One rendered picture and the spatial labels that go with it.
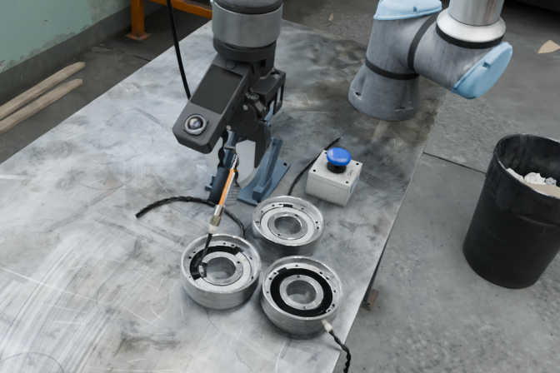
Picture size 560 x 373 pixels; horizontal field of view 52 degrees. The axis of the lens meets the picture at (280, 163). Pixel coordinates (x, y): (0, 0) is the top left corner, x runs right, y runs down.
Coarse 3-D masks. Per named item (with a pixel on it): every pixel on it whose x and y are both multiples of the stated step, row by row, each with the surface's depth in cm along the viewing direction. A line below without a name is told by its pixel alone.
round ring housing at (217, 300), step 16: (224, 240) 80; (240, 240) 79; (192, 256) 77; (208, 256) 78; (224, 256) 78; (256, 256) 78; (208, 272) 79; (240, 272) 76; (256, 272) 77; (192, 288) 73; (240, 288) 73; (256, 288) 76; (208, 304) 73; (224, 304) 73
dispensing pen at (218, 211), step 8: (232, 152) 75; (224, 168) 74; (232, 168) 75; (216, 176) 74; (224, 176) 74; (216, 184) 74; (224, 184) 74; (216, 192) 74; (208, 200) 74; (216, 200) 74; (216, 208) 75; (224, 208) 76; (216, 216) 75; (216, 224) 76; (208, 240) 76; (200, 264) 76
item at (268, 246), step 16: (256, 208) 85; (272, 208) 87; (304, 208) 88; (256, 224) 82; (272, 224) 84; (288, 224) 87; (304, 224) 85; (320, 224) 85; (256, 240) 83; (272, 240) 80; (288, 240) 82; (320, 240) 83; (272, 256) 83
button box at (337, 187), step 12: (324, 156) 97; (312, 168) 93; (324, 168) 94; (336, 168) 94; (348, 168) 95; (360, 168) 96; (312, 180) 93; (324, 180) 92; (336, 180) 92; (348, 180) 92; (312, 192) 95; (324, 192) 94; (336, 192) 93; (348, 192) 92; (336, 204) 94
